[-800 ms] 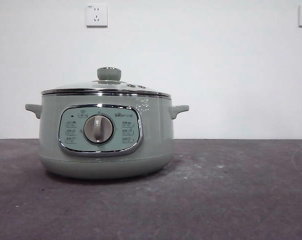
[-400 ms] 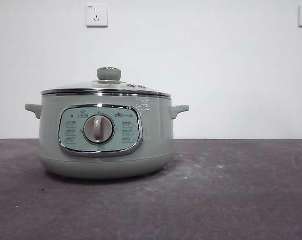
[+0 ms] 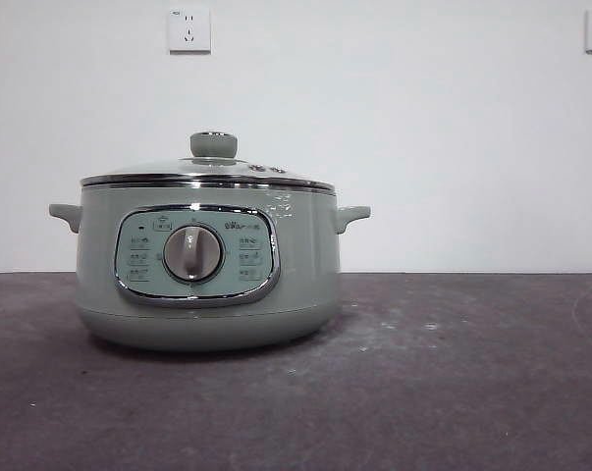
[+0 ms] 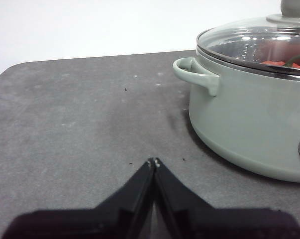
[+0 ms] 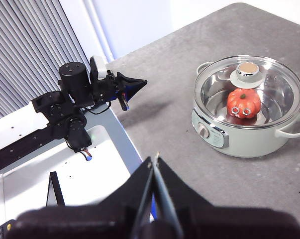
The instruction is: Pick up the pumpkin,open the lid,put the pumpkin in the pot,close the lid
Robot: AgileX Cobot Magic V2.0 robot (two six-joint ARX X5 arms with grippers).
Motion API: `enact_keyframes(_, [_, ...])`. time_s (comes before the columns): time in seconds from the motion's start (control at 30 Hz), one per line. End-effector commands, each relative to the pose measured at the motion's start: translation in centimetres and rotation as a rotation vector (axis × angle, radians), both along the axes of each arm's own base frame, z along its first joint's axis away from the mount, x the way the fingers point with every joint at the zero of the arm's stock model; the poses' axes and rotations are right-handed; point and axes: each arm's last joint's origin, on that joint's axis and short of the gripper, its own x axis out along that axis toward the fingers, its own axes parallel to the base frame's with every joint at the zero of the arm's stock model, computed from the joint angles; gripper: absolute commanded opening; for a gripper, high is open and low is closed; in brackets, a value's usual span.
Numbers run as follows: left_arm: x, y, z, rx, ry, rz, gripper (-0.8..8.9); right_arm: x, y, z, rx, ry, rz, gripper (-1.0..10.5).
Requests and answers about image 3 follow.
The pale green electric cooking pot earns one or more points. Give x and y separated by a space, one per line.
300 270

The glass lid with green knob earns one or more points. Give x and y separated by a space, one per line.
214 144

